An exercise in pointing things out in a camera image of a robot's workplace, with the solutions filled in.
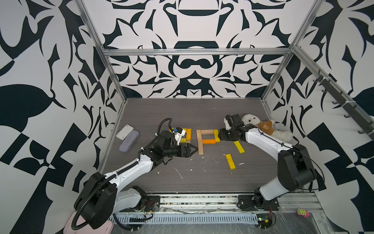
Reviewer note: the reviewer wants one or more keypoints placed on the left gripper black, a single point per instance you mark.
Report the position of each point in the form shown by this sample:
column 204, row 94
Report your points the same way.
column 187, row 154

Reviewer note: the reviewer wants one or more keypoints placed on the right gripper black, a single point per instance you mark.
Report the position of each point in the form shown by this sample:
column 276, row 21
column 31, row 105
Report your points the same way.
column 221, row 134

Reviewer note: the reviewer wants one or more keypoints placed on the yellow block short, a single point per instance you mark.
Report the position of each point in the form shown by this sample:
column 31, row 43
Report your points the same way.
column 216, row 135

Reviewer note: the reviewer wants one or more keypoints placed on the natural wood block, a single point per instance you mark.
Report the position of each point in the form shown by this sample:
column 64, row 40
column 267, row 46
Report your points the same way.
column 199, row 135
column 207, row 132
column 200, row 148

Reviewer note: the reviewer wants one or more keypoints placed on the yellow block long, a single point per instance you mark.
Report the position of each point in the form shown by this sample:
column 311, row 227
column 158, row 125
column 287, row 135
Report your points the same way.
column 230, row 162

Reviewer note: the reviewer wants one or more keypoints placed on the amber orange block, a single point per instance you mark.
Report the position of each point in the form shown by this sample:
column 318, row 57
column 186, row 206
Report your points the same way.
column 188, row 134

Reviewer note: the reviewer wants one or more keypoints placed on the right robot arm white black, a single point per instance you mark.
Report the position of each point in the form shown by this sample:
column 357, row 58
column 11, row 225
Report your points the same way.
column 295, row 168

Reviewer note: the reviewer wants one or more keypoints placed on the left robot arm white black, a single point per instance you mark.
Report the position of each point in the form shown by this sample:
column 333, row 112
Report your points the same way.
column 103, row 195

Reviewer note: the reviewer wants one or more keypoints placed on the white teddy bear brown shirt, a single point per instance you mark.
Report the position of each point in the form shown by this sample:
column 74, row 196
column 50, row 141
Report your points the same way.
column 268, row 125

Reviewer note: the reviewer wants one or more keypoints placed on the purple grey pouch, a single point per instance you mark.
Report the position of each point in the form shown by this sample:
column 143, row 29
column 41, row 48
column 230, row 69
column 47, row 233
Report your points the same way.
column 129, row 141

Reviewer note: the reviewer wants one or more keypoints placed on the white small device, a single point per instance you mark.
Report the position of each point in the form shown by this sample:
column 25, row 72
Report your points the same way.
column 124, row 132

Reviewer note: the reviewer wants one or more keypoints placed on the green circuit board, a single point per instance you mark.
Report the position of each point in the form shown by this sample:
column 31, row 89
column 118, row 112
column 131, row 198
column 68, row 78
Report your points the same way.
column 264, row 221

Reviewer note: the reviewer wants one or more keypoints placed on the pink tray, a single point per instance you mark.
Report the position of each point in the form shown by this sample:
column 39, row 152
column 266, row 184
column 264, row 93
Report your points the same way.
column 106, row 228

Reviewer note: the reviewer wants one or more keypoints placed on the pink green small gadget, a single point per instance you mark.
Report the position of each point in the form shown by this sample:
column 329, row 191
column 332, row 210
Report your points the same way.
column 303, row 213

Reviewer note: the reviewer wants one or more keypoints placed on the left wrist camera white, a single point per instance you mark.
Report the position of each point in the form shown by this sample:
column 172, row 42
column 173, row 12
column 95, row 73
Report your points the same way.
column 178, row 134

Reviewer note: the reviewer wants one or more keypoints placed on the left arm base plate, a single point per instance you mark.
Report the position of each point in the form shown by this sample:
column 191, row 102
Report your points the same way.
column 150, row 203

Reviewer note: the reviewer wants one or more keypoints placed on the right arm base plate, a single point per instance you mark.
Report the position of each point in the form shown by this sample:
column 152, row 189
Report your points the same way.
column 248, row 202

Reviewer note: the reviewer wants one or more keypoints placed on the aluminium front rail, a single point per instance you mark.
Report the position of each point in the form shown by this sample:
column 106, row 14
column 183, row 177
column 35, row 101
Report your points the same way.
column 189, row 203

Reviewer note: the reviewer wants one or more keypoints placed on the grey hook rail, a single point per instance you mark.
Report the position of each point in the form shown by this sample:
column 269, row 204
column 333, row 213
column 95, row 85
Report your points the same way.
column 351, row 107

